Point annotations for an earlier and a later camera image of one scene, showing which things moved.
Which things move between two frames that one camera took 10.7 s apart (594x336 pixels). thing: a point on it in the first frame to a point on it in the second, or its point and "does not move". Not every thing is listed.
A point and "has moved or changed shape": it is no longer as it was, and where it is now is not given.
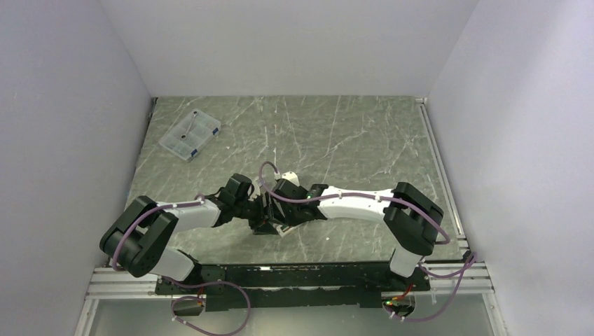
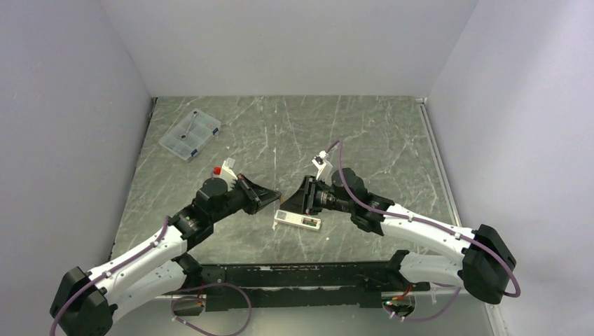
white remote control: [288, 231] has moved or changed shape
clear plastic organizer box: [188, 137] does not move
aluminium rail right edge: [440, 165] does not move
